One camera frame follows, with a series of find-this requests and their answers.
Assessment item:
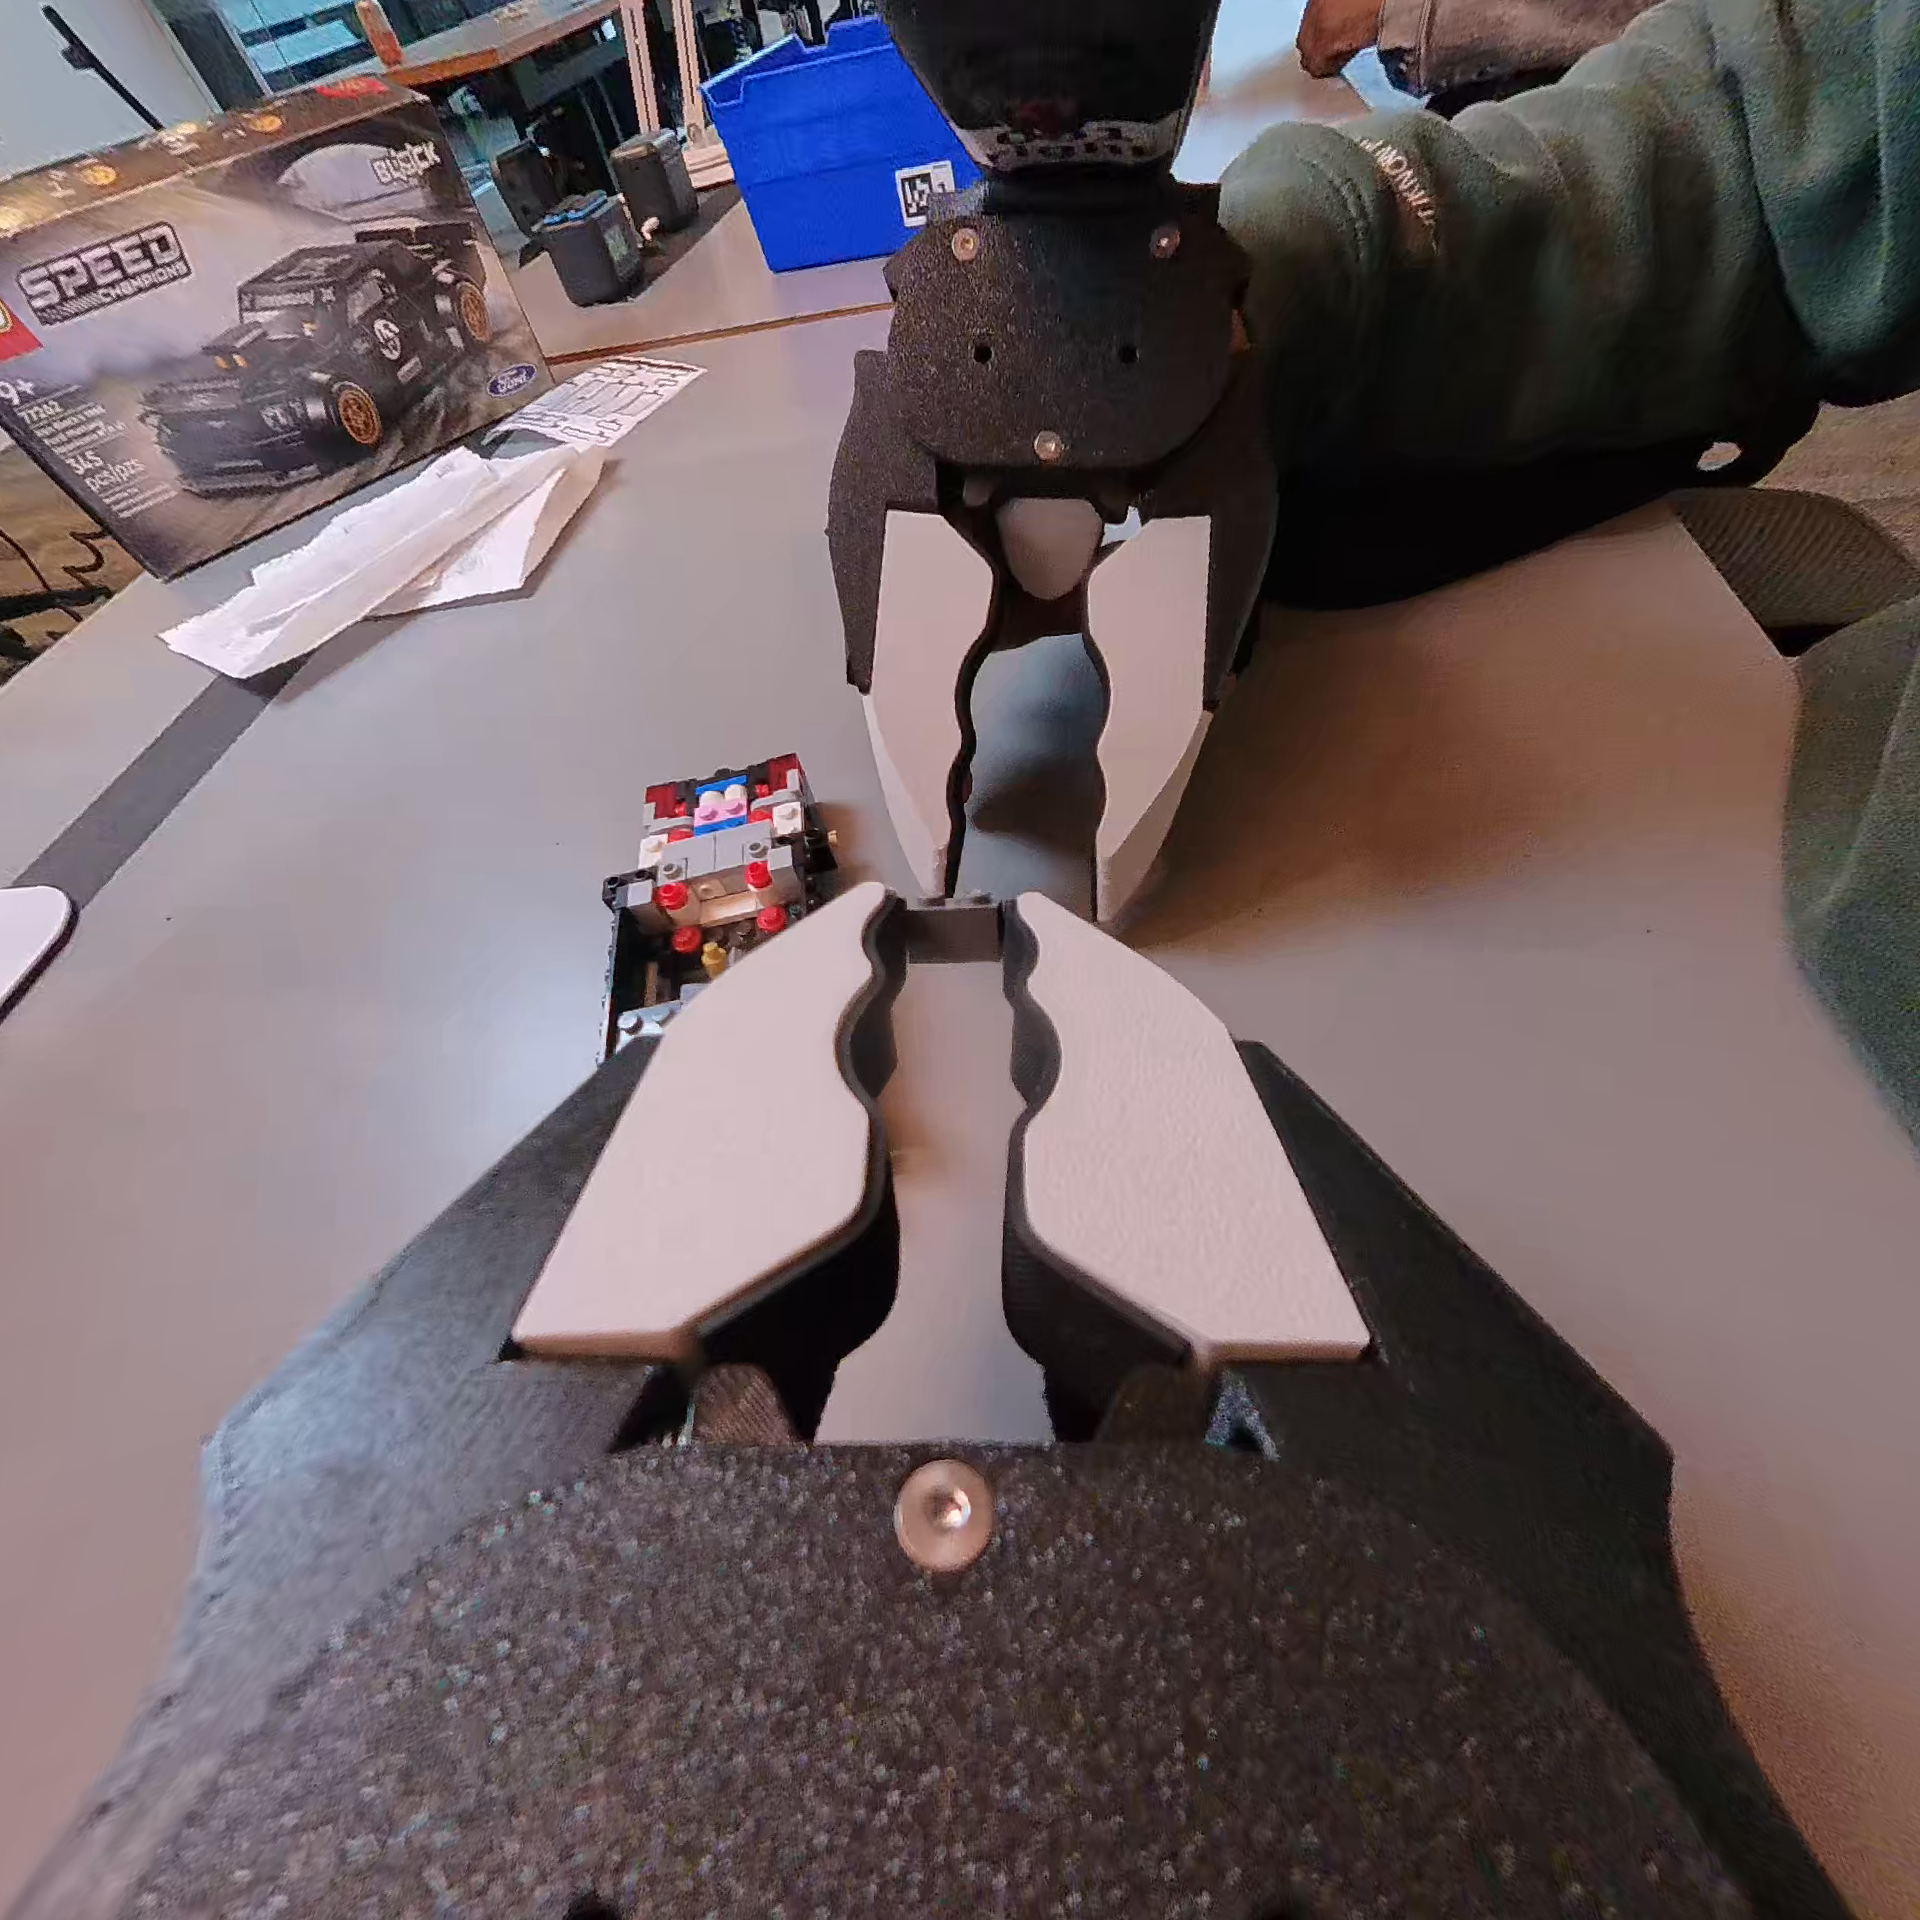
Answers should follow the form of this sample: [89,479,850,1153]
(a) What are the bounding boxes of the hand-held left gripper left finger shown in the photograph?
[509,884,902,1420]

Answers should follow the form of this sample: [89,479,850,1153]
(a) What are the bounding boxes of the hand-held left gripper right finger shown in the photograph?
[1002,894,1377,1421]

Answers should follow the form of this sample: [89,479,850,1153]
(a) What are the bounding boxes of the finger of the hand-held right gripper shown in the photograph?
[1080,518,1220,932]
[859,506,1004,909]

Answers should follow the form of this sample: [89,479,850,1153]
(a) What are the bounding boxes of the small grey lego piece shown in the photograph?
[902,895,1012,966]

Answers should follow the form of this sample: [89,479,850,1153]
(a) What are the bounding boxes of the partly built lego car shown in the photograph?
[602,752,839,1058]

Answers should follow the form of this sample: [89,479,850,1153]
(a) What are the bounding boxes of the person's right forearm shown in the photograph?
[1215,0,1920,602]

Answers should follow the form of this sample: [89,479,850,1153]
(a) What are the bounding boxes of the lego set box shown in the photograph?
[0,83,554,583]

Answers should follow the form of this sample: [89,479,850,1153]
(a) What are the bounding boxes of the blue bin with white label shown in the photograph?
[700,17,993,278]

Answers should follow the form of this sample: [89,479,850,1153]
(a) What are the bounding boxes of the printed white sheet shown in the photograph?
[483,357,709,456]

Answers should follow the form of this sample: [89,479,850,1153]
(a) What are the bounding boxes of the small black box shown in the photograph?
[534,191,649,307]
[608,131,705,236]

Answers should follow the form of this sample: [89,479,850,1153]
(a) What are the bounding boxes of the white paper bags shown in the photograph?
[158,445,612,684]

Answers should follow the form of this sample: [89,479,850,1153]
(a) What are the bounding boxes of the white book stand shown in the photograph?
[0,884,80,1025]

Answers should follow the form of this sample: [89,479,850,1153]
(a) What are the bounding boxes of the person's green sweatshirt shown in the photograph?
[1782,587,1920,1158]

